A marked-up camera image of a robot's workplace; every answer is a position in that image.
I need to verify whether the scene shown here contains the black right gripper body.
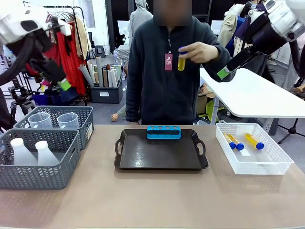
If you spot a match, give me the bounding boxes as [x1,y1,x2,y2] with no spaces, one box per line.
[245,14,288,56]

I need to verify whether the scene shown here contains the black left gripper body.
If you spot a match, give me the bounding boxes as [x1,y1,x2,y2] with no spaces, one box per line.
[30,58,68,83]

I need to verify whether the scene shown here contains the clear plastic measuring beaker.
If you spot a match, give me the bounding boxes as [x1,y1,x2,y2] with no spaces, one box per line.
[28,112,53,129]
[57,112,79,130]

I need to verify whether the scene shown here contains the yellow tube with blue cap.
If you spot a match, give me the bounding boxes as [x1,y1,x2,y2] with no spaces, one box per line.
[244,133,264,150]
[227,134,245,151]
[223,133,236,150]
[177,46,188,72]

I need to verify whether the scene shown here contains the white plastic conical flask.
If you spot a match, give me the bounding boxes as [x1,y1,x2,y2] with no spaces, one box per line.
[10,137,39,167]
[35,140,60,167]

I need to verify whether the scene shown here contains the person's right forearm dark sleeve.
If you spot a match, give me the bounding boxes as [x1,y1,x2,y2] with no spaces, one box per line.
[125,81,144,125]

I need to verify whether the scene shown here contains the person's left forearm dark sleeve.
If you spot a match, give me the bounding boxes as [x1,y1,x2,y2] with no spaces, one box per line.
[202,39,235,83]

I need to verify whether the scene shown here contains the person's left hand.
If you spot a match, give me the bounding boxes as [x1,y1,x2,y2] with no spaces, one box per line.
[178,42,219,64]

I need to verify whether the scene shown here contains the long red dress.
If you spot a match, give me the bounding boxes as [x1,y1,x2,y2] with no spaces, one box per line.
[57,14,87,95]

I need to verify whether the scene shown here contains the grey paper roll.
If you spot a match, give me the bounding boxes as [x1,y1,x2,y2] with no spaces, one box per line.
[78,63,95,88]

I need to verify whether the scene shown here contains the black hanging scarf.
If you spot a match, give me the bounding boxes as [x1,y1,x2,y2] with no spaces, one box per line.
[63,35,73,57]

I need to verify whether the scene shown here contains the grey basket holding beakers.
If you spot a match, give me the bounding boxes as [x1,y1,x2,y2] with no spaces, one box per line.
[13,106,94,151]

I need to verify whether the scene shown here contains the beige coat on mannequin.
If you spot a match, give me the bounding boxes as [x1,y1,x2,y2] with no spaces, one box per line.
[218,3,242,48]

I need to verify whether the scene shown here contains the tall grey cardboard tube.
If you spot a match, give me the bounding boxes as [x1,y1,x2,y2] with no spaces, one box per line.
[95,56,104,88]

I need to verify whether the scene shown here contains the white background table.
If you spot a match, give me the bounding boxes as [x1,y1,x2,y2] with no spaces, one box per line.
[199,68,305,135]

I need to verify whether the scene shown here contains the brown cardboard tube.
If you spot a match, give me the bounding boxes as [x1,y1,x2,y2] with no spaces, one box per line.
[102,68,109,88]

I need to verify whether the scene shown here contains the grey storage bin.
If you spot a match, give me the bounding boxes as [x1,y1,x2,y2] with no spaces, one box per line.
[90,77,123,104]

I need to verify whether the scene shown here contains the beige hanging garment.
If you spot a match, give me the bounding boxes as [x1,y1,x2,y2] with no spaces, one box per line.
[75,15,92,60]

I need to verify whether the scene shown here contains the white paper roll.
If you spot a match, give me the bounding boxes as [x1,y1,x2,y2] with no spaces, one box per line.
[107,69,118,88]

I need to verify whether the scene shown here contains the grey plastic stool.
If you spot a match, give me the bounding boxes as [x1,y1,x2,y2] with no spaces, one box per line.
[94,44,106,58]

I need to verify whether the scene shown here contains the brown cardboard box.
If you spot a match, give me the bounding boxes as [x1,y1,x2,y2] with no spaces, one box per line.
[195,83,215,115]

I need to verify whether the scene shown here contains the black clothes rack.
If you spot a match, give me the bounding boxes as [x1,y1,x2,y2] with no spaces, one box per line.
[22,1,89,107]

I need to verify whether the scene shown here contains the maroon hang tag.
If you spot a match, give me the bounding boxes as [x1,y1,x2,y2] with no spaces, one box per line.
[164,53,173,71]

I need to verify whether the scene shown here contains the person in dark fleece jacket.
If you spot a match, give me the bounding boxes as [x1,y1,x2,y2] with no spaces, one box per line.
[125,0,235,126]

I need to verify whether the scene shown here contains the black stand tripod legs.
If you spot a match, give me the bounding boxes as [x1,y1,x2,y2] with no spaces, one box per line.
[277,118,305,145]

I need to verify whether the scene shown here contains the grey basket holding flasks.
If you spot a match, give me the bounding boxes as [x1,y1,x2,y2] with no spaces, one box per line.
[0,128,81,190]

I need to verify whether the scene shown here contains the blue test tube rack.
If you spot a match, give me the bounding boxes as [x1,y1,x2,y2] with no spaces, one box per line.
[146,125,182,140]

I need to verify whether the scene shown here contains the white plastic mesh basket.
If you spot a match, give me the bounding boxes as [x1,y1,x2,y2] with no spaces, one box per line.
[215,123,295,175]

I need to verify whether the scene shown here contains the black serving tray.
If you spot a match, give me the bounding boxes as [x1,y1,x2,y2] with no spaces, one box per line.
[114,128,209,170]

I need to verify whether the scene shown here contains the wrist camera on white mount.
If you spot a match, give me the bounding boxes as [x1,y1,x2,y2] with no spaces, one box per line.
[241,1,266,23]
[46,18,72,37]

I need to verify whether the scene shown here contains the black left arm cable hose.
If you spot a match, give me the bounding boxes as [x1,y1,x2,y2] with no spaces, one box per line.
[0,35,36,86]

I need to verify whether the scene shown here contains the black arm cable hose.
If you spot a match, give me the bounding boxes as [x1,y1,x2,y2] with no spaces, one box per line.
[0,35,36,86]
[289,39,305,79]

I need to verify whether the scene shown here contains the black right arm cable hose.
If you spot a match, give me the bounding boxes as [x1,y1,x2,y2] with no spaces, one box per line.
[289,39,305,79]

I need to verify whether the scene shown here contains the black camera tripod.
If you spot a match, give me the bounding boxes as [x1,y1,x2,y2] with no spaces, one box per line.
[8,86,36,128]

